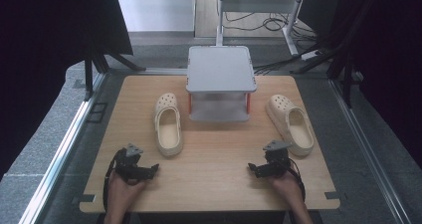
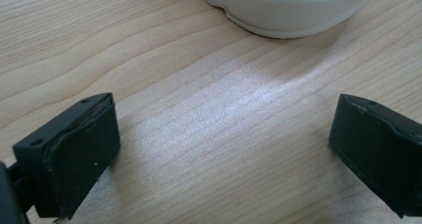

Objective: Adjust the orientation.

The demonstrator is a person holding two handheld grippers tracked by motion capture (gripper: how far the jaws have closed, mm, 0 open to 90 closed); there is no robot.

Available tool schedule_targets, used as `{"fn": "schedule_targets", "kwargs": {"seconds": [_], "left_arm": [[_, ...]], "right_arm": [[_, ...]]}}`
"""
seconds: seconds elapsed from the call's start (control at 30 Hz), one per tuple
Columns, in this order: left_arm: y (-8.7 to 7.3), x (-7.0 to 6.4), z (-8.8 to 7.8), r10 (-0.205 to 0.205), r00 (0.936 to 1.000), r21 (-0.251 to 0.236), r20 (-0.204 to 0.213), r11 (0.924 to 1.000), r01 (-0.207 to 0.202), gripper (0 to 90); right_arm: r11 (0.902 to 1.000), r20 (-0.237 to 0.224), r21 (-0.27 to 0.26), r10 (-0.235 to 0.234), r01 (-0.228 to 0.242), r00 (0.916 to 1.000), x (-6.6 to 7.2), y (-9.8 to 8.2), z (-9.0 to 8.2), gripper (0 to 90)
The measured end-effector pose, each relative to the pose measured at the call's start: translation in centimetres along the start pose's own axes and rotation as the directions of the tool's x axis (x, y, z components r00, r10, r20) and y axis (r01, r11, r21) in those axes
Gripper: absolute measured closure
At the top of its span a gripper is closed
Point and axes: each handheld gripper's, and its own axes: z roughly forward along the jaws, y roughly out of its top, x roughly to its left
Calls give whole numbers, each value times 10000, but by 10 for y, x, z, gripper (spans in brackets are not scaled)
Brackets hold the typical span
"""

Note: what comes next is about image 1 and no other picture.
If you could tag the white metal stand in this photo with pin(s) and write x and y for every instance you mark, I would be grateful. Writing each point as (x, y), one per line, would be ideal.
(257, 5)

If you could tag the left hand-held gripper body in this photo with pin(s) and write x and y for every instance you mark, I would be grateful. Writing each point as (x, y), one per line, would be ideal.
(127, 167)

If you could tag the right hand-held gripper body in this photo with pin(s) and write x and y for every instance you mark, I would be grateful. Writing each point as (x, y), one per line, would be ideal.
(276, 161)

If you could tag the black tripod legs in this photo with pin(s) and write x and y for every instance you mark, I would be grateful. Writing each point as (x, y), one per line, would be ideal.
(96, 64)
(341, 68)

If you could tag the black curtain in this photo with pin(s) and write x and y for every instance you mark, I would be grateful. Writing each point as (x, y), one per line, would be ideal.
(43, 51)
(384, 51)

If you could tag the cream clog shoe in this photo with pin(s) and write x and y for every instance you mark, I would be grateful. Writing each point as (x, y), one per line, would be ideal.
(168, 126)
(292, 126)

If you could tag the grey two-tier shoe rack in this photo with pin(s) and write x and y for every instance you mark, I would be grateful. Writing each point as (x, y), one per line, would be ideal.
(220, 68)

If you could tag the person's left hand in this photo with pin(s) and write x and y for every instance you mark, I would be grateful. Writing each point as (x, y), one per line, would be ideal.
(124, 190)

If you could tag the person's right hand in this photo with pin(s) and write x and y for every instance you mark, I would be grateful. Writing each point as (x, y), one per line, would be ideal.
(286, 187)

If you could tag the white power strip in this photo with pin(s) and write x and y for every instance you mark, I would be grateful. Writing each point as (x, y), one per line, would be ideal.
(310, 54)

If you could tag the aluminium rail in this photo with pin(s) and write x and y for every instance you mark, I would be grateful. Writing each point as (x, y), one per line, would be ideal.
(63, 151)
(368, 151)

